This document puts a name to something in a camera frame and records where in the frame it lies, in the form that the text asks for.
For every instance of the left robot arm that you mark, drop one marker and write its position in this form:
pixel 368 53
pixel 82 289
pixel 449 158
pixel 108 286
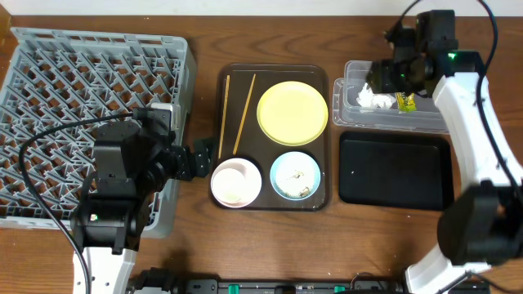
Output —
pixel 134 159

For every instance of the yellow plate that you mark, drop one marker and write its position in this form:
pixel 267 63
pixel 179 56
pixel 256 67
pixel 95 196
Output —
pixel 292 113

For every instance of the crumpled white tissue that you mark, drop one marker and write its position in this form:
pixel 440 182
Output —
pixel 366 98

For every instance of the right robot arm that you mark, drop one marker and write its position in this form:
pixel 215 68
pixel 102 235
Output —
pixel 483 227

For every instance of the left wooden chopstick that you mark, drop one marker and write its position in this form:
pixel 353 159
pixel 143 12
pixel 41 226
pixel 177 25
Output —
pixel 223 117

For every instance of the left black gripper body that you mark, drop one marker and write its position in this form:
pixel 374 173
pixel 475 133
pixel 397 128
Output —
pixel 195 162

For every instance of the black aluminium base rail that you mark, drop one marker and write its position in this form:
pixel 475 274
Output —
pixel 156 280

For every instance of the black tray bin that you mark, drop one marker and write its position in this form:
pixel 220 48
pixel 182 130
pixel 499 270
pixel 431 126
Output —
pixel 394 170

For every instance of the right wooden chopstick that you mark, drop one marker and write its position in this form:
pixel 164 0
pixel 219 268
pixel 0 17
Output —
pixel 244 114

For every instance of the wooden chopstick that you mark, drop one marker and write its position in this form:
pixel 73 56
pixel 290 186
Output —
pixel 223 117
pixel 244 114

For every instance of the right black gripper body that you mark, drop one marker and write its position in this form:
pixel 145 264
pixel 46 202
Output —
pixel 378 77

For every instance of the light blue bowl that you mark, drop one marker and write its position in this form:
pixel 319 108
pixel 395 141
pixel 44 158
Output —
pixel 294 157

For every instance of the rice and food scraps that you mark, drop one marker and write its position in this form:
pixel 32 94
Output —
pixel 295 180

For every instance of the clear plastic waste bin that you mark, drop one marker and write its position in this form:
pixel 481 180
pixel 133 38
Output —
pixel 348 113

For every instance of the green orange snack wrapper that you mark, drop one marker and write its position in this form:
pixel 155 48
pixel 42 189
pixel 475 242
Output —
pixel 406 103

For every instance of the dark brown serving tray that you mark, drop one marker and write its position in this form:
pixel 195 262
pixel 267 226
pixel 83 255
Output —
pixel 255 146

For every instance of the pink bowl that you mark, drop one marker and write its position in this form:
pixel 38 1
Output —
pixel 236 183

